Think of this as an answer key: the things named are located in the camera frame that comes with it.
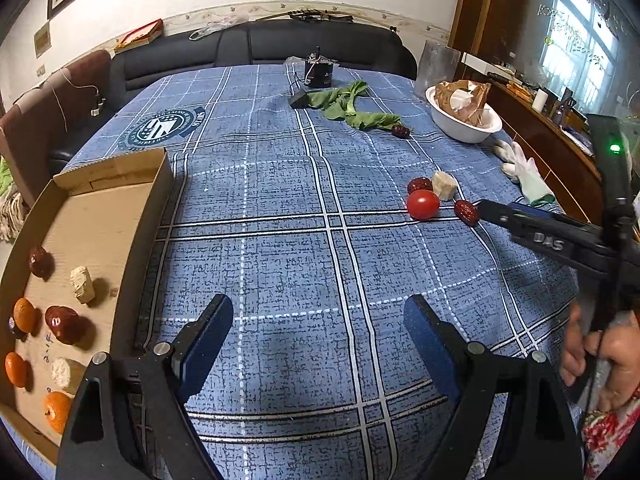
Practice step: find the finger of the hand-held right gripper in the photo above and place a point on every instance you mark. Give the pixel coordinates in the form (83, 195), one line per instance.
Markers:
(500, 214)
(532, 209)

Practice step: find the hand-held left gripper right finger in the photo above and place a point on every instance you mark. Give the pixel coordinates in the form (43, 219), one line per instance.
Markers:
(430, 347)

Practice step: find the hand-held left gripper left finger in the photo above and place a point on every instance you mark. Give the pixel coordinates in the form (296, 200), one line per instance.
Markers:
(202, 347)

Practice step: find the beige cylindrical chunk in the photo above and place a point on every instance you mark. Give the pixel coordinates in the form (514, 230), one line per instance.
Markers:
(444, 185)
(82, 284)
(65, 374)

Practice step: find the red tomato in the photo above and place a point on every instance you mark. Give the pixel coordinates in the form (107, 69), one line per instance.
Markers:
(422, 204)

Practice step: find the large dark red fruit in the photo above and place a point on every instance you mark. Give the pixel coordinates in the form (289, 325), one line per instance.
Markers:
(62, 322)

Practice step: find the large orange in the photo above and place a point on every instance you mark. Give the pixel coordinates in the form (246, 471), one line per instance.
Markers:
(57, 410)

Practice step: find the cardboard box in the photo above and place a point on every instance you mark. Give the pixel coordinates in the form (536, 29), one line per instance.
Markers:
(100, 220)

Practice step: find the medium orange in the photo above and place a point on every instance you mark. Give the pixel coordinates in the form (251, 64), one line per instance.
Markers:
(24, 314)

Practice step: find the small orange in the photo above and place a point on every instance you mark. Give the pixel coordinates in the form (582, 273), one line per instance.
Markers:
(15, 369)

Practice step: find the small dark round object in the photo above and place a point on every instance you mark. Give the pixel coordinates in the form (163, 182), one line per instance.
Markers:
(12, 329)

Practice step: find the person's right forearm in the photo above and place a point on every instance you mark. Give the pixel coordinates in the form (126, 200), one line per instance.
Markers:
(610, 440)

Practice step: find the person's right hand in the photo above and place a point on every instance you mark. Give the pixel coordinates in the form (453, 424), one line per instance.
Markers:
(620, 355)

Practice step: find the white glove green cuff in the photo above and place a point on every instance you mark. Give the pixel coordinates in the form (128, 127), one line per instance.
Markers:
(532, 180)

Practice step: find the wooden cabinet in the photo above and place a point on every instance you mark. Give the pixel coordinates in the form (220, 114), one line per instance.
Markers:
(545, 140)

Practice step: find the black stand object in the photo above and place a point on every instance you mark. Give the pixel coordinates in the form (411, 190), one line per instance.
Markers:
(565, 105)

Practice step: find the white bowl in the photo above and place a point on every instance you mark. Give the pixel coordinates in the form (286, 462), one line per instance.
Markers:
(460, 127)

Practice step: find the white paper roll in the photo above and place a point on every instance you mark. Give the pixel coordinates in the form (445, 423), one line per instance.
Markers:
(538, 100)

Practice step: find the orange packet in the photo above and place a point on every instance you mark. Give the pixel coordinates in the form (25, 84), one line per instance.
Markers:
(518, 90)

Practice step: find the brown paper bag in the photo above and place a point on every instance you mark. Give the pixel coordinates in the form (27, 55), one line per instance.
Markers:
(452, 97)

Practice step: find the small dark red date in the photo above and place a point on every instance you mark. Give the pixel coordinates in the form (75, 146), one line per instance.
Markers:
(400, 131)

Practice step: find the window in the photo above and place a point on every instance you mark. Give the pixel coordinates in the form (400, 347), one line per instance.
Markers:
(575, 45)

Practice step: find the white flat box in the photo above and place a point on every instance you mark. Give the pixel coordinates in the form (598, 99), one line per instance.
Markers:
(480, 61)

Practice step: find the green leafy vegetable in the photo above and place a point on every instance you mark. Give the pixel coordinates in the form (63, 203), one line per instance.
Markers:
(370, 120)

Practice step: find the clear plastic container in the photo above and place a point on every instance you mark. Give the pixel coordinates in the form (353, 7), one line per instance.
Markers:
(435, 65)

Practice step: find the blue plaid tablecloth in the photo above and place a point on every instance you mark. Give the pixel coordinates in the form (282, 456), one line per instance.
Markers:
(300, 210)

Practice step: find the black box device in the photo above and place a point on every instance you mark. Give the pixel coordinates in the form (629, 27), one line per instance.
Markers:
(317, 77)

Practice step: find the black wedge object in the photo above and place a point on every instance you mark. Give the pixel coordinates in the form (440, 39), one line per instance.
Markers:
(299, 100)

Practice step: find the green cloth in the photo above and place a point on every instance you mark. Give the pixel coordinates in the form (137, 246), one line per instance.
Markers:
(5, 175)

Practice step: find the brown armchair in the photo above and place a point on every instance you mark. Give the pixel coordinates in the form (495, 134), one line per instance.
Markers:
(35, 125)

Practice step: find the black sofa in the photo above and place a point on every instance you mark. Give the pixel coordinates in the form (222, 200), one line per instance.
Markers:
(200, 50)

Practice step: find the red flat box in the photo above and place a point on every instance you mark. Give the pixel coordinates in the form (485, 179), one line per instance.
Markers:
(140, 35)

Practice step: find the crumpled clear plastic bag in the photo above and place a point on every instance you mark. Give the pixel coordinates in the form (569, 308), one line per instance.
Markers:
(215, 27)

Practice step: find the small wall plaque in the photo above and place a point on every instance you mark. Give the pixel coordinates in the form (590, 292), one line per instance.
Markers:
(43, 40)

